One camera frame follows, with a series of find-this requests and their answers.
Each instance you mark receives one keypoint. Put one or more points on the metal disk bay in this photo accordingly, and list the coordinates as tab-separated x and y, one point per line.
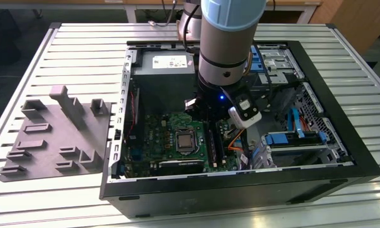
299	147

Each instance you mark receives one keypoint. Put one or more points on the grey parts rack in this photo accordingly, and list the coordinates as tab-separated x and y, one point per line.
66	133

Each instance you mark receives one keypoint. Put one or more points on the silver CPU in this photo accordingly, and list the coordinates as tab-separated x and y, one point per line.
185	141

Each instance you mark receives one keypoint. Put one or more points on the wooden cabinet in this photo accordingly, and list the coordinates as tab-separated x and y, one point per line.
360	23

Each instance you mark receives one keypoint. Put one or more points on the black PC case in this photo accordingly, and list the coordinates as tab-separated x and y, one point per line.
208	197

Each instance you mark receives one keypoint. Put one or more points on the installed RAM stick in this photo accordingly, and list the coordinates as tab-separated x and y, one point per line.
221	145

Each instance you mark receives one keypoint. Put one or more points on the blue drive latch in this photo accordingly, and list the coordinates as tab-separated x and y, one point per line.
259	64

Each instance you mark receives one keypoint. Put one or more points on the black graphics card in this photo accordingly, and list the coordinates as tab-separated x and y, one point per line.
180	167

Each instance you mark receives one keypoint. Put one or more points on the green motherboard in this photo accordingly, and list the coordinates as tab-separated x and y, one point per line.
157	133

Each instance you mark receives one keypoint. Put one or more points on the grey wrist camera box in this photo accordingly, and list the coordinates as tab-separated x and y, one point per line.
245	111

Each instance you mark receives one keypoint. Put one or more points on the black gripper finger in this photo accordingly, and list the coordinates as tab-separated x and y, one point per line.
191	107

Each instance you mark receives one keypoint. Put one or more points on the hard disk in blue carrier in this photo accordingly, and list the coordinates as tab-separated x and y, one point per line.
279	139

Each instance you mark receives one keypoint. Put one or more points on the metal optical drive cage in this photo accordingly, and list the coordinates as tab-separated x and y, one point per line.
281	61

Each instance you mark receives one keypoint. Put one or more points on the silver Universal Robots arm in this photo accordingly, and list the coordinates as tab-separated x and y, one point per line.
228	47

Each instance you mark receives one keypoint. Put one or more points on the grey power supply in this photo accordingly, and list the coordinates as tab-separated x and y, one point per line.
157	90

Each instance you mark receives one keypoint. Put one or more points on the wooden top white desk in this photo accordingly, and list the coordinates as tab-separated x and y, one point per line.
291	2

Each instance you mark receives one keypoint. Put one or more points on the CPU socket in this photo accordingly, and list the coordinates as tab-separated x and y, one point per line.
185	153

